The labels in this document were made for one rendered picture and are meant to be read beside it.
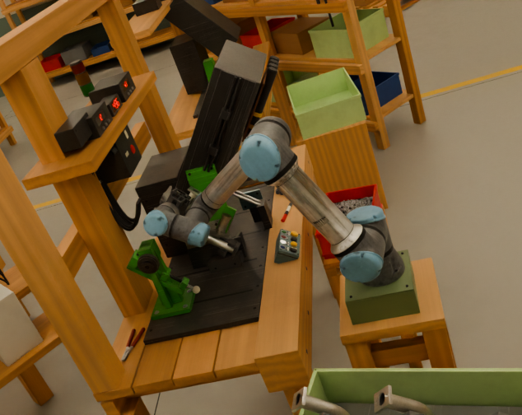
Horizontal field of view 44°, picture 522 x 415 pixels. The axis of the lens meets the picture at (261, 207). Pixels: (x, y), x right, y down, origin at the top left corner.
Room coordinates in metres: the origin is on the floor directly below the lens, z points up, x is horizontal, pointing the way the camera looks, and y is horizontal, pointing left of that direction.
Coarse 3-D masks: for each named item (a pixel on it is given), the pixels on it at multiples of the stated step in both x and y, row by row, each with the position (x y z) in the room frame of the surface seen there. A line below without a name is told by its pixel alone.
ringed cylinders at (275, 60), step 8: (272, 56) 2.50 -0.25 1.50; (272, 64) 2.41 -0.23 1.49; (272, 72) 2.35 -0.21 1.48; (272, 80) 2.35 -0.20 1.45; (264, 88) 2.36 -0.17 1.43; (264, 96) 2.36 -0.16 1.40; (264, 104) 2.37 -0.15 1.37; (256, 112) 2.37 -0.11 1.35; (256, 120) 2.38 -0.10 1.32; (248, 128) 2.39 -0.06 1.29
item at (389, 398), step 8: (384, 392) 0.96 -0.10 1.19; (376, 400) 0.97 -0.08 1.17; (384, 400) 0.97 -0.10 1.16; (392, 400) 0.95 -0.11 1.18; (400, 400) 0.95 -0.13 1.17; (408, 400) 0.95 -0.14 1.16; (376, 408) 0.95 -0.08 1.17; (384, 408) 0.94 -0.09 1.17; (392, 408) 0.94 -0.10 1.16; (400, 408) 0.94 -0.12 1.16; (408, 408) 0.94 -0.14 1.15; (416, 408) 0.94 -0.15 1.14; (424, 408) 0.95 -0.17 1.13
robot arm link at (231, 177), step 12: (276, 120) 1.70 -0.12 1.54; (288, 132) 1.75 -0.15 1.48; (228, 168) 1.81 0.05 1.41; (240, 168) 1.78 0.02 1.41; (216, 180) 1.84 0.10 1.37; (228, 180) 1.80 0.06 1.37; (240, 180) 1.79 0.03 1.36; (204, 192) 1.87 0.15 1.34; (216, 192) 1.83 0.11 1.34; (228, 192) 1.81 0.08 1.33; (192, 204) 1.89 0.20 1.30; (204, 204) 1.85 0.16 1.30; (216, 204) 1.84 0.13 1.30
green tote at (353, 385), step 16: (320, 368) 1.35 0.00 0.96; (336, 368) 1.33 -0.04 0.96; (352, 368) 1.31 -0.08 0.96; (368, 368) 1.29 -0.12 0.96; (384, 368) 1.27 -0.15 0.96; (400, 368) 1.25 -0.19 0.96; (416, 368) 1.23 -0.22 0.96; (432, 368) 1.21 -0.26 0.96; (448, 368) 1.19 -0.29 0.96; (464, 368) 1.17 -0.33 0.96; (480, 368) 1.15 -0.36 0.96; (496, 368) 1.14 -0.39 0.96; (512, 368) 1.12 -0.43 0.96; (320, 384) 1.34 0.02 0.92; (336, 384) 1.33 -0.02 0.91; (352, 384) 1.30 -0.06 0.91; (368, 384) 1.28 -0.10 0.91; (384, 384) 1.26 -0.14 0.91; (400, 384) 1.24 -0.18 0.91; (416, 384) 1.22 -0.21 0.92; (432, 384) 1.20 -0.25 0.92; (448, 384) 1.18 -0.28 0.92; (464, 384) 1.17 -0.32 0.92; (480, 384) 1.15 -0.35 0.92; (496, 384) 1.13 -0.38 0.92; (512, 384) 1.11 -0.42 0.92; (336, 400) 1.33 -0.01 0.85; (352, 400) 1.31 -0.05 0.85; (368, 400) 1.29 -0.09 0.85; (416, 400) 1.23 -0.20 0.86; (432, 400) 1.21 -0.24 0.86; (448, 400) 1.19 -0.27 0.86; (464, 400) 1.17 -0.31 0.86; (480, 400) 1.15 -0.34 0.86; (496, 400) 1.13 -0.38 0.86; (512, 400) 1.12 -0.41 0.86
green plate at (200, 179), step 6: (198, 168) 2.24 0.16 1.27; (186, 174) 2.25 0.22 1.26; (192, 174) 2.25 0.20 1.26; (198, 174) 2.24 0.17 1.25; (204, 174) 2.23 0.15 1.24; (210, 174) 2.23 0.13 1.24; (216, 174) 2.22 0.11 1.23; (192, 180) 2.24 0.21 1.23; (198, 180) 2.24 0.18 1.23; (204, 180) 2.23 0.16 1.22; (210, 180) 2.22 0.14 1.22; (192, 186) 2.24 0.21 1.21; (198, 186) 2.23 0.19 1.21; (204, 186) 2.23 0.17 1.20; (222, 210) 2.19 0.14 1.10; (216, 216) 2.19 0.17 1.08
